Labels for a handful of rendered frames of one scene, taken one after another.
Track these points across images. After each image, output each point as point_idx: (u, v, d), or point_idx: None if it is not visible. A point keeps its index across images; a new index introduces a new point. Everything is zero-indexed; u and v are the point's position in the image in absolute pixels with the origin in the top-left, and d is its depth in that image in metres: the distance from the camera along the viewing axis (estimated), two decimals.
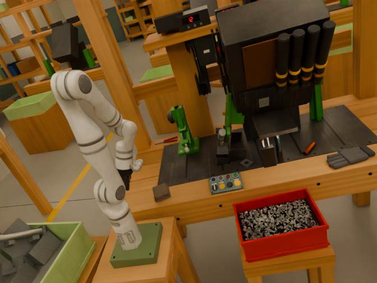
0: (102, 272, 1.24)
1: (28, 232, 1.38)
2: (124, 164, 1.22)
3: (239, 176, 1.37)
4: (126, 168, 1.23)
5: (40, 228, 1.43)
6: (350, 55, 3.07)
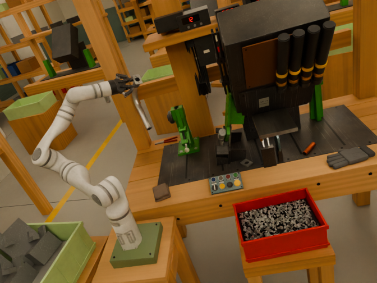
0: (102, 272, 1.24)
1: (142, 119, 1.61)
2: None
3: (239, 176, 1.37)
4: None
5: (148, 127, 1.58)
6: (350, 55, 3.07)
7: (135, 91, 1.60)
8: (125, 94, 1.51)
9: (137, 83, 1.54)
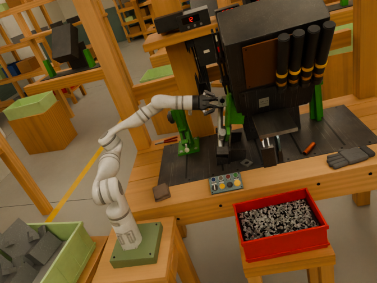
0: (102, 272, 1.24)
1: (217, 140, 1.57)
2: None
3: (239, 176, 1.37)
4: None
5: None
6: (350, 55, 3.07)
7: (220, 110, 1.56)
8: (205, 112, 1.50)
9: (221, 104, 1.48)
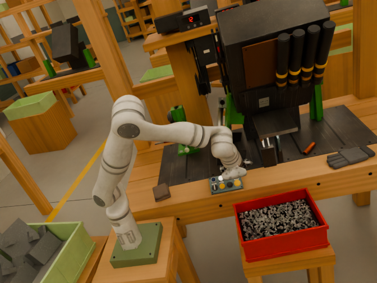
0: (102, 272, 1.24)
1: None
2: (221, 162, 1.09)
3: None
4: (224, 165, 1.10)
5: None
6: (350, 55, 3.07)
7: (220, 112, 1.55)
8: (246, 164, 1.16)
9: (221, 106, 1.48)
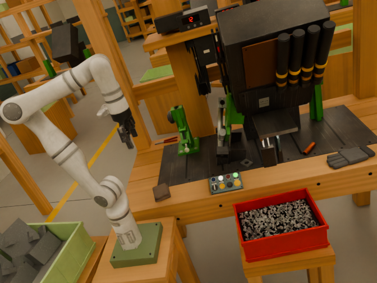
0: (102, 272, 1.24)
1: (217, 142, 1.56)
2: None
3: (239, 176, 1.37)
4: None
5: None
6: (350, 55, 3.07)
7: (220, 112, 1.55)
8: (120, 129, 1.08)
9: (221, 106, 1.48)
